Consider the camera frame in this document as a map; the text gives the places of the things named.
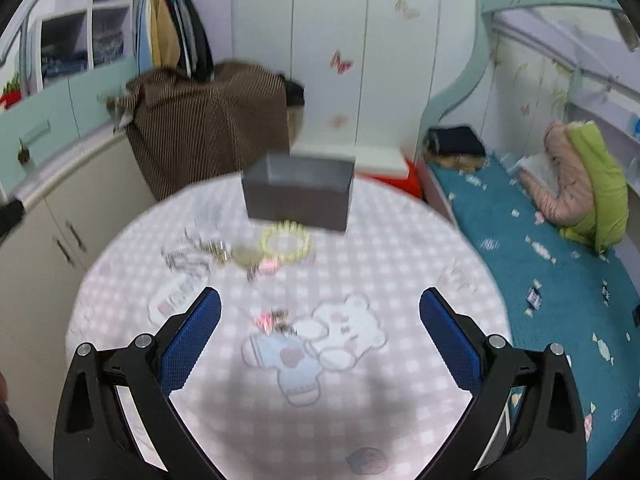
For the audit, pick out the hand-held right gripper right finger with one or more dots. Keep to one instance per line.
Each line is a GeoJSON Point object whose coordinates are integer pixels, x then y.
{"type": "Point", "coordinates": [447, 340]}

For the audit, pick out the red potted plant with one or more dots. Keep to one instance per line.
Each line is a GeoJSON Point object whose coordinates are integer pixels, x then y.
{"type": "Point", "coordinates": [10, 94]}

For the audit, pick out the faded pink butterfly sticker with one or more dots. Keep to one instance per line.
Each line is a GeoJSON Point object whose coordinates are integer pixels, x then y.
{"type": "Point", "coordinates": [337, 121]}

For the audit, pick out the row of hanging clothes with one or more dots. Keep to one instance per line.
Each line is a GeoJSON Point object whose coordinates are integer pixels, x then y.
{"type": "Point", "coordinates": [172, 30]}

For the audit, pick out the pale jade pendant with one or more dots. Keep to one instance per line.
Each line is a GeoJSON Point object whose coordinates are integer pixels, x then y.
{"type": "Point", "coordinates": [243, 256]}

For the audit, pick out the brown striped cloth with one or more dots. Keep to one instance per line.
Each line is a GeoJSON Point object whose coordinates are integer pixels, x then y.
{"type": "Point", "coordinates": [200, 130]}

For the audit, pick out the teal candy print bedsheet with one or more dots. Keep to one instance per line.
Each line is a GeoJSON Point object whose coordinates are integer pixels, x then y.
{"type": "Point", "coordinates": [525, 260]}

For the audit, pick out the white platform board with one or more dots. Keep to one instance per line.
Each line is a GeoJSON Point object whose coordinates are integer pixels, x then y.
{"type": "Point", "coordinates": [380, 162]}

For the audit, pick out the grey jewelry box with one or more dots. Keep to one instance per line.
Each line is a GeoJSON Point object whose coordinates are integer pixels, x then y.
{"type": "Point", "coordinates": [295, 200]}

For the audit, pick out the folded blue jeans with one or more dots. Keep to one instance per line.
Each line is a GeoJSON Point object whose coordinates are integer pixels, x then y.
{"type": "Point", "coordinates": [62, 66]}
{"type": "Point", "coordinates": [107, 47]}

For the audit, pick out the pale green drawer cabinet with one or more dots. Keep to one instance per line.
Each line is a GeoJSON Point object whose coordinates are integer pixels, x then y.
{"type": "Point", "coordinates": [75, 95]}

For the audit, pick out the pink charm jewelry piece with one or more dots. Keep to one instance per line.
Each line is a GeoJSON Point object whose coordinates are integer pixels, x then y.
{"type": "Point", "coordinates": [269, 266]}
{"type": "Point", "coordinates": [272, 321]}

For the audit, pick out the white cubby shelf unit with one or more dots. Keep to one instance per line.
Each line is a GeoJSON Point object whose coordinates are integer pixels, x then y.
{"type": "Point", "coordinates": [87, 10]}

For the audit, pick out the pink butterfly wall sticker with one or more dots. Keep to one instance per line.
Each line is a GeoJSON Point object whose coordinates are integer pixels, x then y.
{"type": "Point", "coordinates": [341, 62]}

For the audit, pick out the black bag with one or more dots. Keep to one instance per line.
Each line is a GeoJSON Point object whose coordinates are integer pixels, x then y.
{"type": "Point", "coordinates": [295, 92]}

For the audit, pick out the curved grey metal rail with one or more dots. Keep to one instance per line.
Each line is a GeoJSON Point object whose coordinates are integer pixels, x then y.
{"type": "Point", "coordinates": [30, 5]}

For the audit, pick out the pine cone ornament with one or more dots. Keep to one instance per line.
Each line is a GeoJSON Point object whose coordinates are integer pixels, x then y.
{"type": "Point", "coordinates": [22, 153]}

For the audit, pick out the tan folded clothes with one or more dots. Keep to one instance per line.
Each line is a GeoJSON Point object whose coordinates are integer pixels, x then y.
{"type": "Point", "coordinates": [462, 161]}

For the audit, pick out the white cloth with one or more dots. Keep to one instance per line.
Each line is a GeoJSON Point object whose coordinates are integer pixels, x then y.
{"type": "Point", "coordinates": [537, 167]}

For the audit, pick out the dark folded clothes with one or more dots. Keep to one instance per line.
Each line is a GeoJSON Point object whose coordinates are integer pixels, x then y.
{"type": "Point", "coordinates": [457, 141]}

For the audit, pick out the beige butterfly wall sticker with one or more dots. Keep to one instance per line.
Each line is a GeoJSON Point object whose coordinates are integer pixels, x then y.
{"type": "Point", "coordinates": [406, 7]}

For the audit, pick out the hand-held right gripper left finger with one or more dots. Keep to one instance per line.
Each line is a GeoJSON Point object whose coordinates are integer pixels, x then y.
{"type": "Point", "coordinates": [192, 340]}

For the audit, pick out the green blanket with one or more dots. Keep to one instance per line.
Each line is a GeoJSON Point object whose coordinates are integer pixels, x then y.
{"type": "Point", "coordinates": [605, 190]}

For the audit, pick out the pale green bed frame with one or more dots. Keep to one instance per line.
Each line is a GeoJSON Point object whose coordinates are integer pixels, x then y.
{"type": "Point", "coordinates": [480, 50]}

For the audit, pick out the red bench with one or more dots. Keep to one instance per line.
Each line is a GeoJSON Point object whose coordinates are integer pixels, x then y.
{"type": "Point", "coordinates": [412, 180]}

